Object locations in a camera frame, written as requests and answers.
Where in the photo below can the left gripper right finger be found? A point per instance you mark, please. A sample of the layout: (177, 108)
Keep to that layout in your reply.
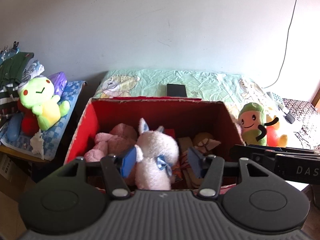
(210, 169)

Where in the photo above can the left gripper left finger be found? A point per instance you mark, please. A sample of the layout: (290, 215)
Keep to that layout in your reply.
(115, 169)

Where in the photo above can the yellow tiger plush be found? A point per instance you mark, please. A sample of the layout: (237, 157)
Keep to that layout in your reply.
(274, 136)

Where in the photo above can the mauve teddy bear plush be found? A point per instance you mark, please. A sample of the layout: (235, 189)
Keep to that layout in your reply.
(120, 139)

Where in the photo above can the white bunny plush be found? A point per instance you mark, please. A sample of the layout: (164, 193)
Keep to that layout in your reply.
(156, 154)

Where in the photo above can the green mushroom plush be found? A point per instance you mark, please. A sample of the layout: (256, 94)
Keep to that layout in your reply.
(253, 124)

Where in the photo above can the brown patterned bag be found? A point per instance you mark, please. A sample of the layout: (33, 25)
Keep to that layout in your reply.
(205, 144)

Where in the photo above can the brown patterned tablecloth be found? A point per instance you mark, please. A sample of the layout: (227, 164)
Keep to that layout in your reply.
(306, 121)

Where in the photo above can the black power adapter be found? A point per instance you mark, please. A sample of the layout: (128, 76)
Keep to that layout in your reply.
(290, 118)

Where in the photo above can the pink round plush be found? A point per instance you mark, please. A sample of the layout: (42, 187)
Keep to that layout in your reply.
(237, 125)

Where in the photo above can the red cardboard box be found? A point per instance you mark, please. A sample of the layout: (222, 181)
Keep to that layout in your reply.
(85, 180)

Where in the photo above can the white power strip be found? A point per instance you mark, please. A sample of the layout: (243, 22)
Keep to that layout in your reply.
(276, 98)

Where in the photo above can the black smartphone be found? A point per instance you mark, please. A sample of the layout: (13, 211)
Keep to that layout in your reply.
(176, 90)

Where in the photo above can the bear print bed sheet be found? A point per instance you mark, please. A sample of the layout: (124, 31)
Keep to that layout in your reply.
(233, 89)

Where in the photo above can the red plush toy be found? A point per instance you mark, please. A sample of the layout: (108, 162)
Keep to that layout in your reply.
(29, 124)

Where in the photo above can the purple tissue pack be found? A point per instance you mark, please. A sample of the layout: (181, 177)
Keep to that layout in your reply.
(59, 81)

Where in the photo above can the lime green frog plush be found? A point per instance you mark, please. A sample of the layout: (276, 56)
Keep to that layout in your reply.
(37, 94)

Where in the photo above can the dark green clothing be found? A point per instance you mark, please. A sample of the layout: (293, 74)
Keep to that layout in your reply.
(12, 69)

